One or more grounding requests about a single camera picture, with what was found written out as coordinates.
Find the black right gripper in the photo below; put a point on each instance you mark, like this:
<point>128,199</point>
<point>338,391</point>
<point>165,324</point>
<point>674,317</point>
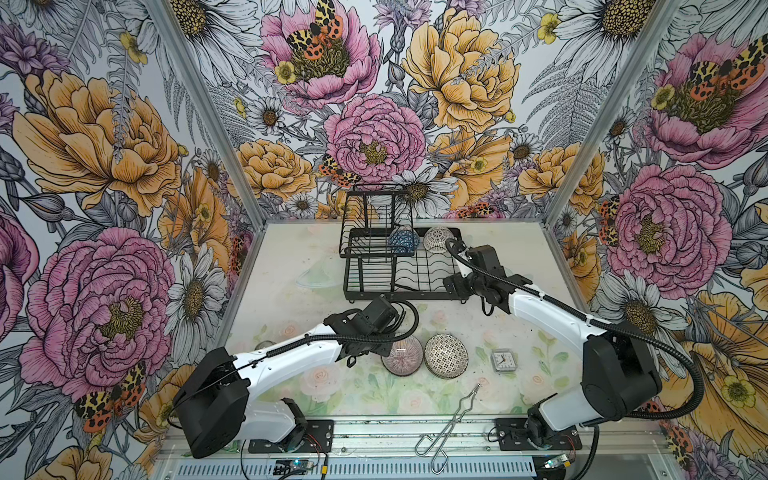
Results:
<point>458,280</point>

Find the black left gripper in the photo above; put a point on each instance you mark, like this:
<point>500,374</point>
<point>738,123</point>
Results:
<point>382,350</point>

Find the purple striped bowl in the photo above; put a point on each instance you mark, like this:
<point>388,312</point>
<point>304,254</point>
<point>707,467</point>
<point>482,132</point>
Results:
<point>405,357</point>

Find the white red diamond bowl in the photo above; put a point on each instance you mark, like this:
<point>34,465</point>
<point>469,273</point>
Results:
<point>435,238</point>

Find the blue patterned bowl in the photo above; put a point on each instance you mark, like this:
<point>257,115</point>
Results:
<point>403,241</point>

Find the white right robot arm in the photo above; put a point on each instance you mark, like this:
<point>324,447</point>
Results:
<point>619,373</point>

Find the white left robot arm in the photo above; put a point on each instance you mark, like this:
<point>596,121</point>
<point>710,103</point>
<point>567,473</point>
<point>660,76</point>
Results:
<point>220,401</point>

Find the black white dotted bowl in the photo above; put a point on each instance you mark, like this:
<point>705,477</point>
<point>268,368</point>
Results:
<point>446,356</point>

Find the small clear square clock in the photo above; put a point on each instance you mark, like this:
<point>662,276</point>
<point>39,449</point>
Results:
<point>503,360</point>

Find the green circuit board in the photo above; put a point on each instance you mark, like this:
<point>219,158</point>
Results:
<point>286,468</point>

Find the black wire dish rack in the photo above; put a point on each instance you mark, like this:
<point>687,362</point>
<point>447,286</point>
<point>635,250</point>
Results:
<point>370,215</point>

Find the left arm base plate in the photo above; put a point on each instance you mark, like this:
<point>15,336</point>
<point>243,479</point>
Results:
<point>290,431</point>

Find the metal wire tongs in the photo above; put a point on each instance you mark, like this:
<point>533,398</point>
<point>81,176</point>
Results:
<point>433,445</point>

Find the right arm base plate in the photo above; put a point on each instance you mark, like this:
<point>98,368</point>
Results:
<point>531,433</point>

